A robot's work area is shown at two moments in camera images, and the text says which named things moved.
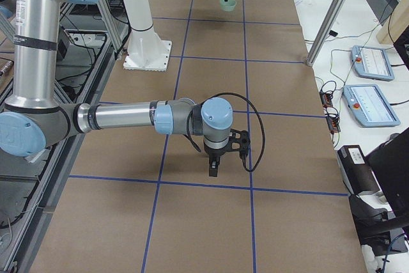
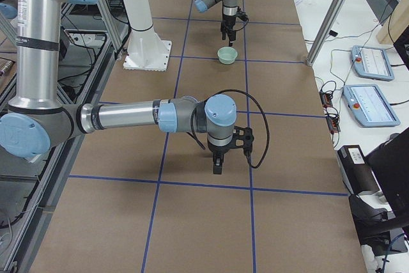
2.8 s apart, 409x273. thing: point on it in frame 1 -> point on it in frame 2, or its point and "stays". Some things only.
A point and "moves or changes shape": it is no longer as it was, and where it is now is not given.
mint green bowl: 229,6 moves or changes shape
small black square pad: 333,33 stays
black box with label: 360,176 stays
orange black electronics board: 334,124 stays
